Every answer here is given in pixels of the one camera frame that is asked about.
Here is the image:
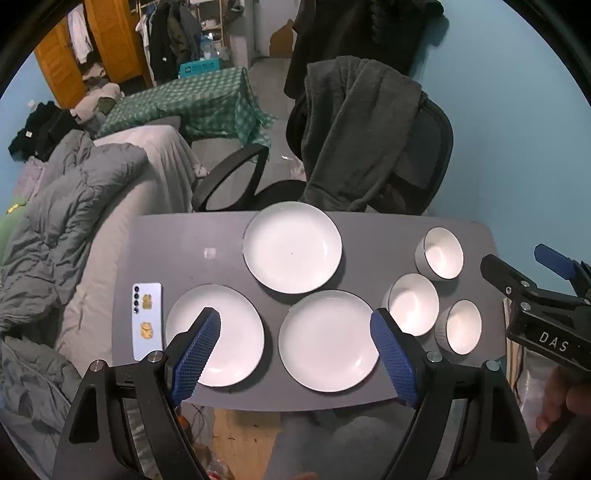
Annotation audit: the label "green cushion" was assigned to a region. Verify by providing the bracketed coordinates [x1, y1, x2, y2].
[0, 198, 28, 264]

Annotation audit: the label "person's right hand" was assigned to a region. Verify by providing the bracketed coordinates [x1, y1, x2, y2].
[536, 367, 591, 435]

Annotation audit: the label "black office chair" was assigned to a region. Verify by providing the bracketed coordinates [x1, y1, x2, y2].
[191, 95, 454, 217]

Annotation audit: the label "wooden shelf rack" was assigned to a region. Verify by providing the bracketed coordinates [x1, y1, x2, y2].
[191, 0, 232, 61]

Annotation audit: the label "white hanging shirt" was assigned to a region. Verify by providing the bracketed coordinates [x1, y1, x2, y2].
[67, 7, 95, 63]

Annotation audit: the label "person's grey trouser leg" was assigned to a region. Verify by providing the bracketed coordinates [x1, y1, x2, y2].
[268, 415, 416, 480]

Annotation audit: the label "grey quilted duvet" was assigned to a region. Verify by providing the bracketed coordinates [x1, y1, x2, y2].
[0, 129, 151, 462]

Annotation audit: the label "blue storage box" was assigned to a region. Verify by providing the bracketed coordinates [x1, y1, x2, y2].
[179, 58, 221, 79]

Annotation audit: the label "brown cardboard piece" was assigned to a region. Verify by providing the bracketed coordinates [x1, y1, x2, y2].
[269, 21, 296, 54]

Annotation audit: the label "black clothes pile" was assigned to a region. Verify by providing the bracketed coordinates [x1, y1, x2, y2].
[8, 102, 81, 162]

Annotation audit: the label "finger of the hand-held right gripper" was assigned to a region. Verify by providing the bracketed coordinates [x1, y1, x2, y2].
[534, 244, 591, 305]
[480, 254, 541, 315]

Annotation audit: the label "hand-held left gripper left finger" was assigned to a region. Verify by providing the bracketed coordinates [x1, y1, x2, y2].
[51, 307, 222, 480]

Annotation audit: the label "black hanging coat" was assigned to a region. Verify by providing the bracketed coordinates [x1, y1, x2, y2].
[284, 0, 446, 100]

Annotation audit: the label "white plate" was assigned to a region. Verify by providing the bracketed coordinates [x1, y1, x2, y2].
[165, 284, 266, 387]
[243, 202, 343, 295]

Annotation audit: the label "dark jackets on rack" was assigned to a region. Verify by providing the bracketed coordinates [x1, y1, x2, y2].
[136, 0, 204, 86]

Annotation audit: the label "orange wooden wardrobe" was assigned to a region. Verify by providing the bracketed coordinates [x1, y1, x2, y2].
[34, 0, 153, 109]

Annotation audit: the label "grey door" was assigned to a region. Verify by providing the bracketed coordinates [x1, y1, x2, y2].
[231, 0, 296, 61]

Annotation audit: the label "dark grey fleece robe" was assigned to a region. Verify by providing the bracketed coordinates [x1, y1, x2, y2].
[300, 55, 423, 213]

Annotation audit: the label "stack of white plates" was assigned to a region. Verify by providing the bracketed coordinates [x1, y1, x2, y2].
[278, 289, 382, 394]

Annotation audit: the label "green checkered tablecloth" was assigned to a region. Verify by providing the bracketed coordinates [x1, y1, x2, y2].
[97, 67, 278, 148]

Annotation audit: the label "beige clothes pile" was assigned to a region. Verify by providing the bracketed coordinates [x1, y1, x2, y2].
[69, 83, 125, 125]

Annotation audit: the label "light grey bed sheet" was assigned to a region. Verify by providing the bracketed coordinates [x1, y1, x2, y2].
[55, 124, 199, 361]

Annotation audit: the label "white bowl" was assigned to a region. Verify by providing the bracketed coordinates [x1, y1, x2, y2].
[434, 299, 483, 355]
[387, 273, 440, 337]
[414, 227, 464, 281]

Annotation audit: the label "light blue smartphone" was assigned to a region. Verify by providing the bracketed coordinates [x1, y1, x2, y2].
[132, 282, 163, 361]

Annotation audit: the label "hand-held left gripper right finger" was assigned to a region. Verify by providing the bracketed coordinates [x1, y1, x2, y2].
[369, 308, 539, 480]

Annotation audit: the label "lilac cloth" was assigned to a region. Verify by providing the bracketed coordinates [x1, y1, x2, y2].
[14, 157, 47, 199]

